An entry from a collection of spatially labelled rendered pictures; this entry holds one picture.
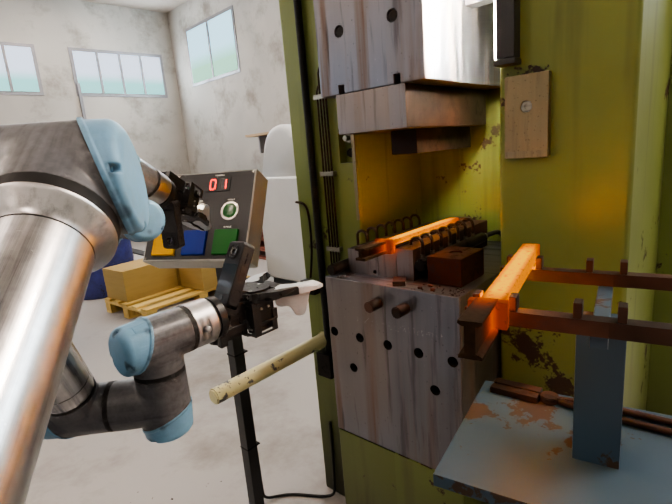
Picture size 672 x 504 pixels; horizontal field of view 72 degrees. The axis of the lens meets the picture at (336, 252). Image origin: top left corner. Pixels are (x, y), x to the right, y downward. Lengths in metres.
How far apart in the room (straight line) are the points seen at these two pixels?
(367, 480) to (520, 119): 1.00
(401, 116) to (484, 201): 0.54
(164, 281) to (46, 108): 4.51
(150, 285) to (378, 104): 3.48
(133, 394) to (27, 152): 0.41
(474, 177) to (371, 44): 0.59
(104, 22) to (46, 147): 8.39
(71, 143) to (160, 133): 8.35
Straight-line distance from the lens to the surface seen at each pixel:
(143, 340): 0.71
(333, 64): 1.20
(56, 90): 8.38
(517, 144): 1.08
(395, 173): 1.49
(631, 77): 1.06
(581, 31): 1.09
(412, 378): 1.14
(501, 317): 0.59
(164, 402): 0.75
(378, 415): 1.26
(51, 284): 0.40
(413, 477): 1.30
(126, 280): 4.22
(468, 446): 0.81
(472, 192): 1.53
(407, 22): 1.09
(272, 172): 4.34
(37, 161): 0.47
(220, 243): 1.33
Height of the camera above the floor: 1.24
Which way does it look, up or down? 13 degrees down
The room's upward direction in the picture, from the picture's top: 5 degrees counter-clockwise
